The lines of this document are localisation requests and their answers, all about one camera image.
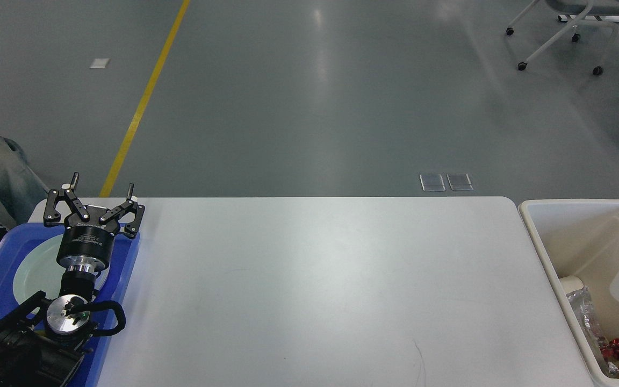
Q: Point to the aluminium foil tray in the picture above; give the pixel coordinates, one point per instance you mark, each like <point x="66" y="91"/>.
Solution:
<point x="584" y="309"/>

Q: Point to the white office chair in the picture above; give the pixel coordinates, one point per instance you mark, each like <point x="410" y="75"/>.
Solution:
<point x="582" y="9"/>

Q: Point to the white plastic bin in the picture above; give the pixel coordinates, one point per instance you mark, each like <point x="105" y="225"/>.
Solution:
<point x="581" y="238"/>

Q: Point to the white table foot bar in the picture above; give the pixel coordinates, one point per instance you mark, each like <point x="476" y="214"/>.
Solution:
<point x="613" y="19"/>

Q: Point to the mint green plate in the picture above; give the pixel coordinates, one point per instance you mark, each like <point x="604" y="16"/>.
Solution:
<point x="39" y="271"/>

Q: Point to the white cup in bin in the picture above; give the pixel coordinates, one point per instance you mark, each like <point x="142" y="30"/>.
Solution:
<point x="571" y="283"/>

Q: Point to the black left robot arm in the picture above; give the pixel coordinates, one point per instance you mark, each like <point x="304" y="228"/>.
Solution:
<point x="43" y="341"/>

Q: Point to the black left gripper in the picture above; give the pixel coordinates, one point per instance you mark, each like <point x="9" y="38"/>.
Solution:
<point x="85" y="244"/>

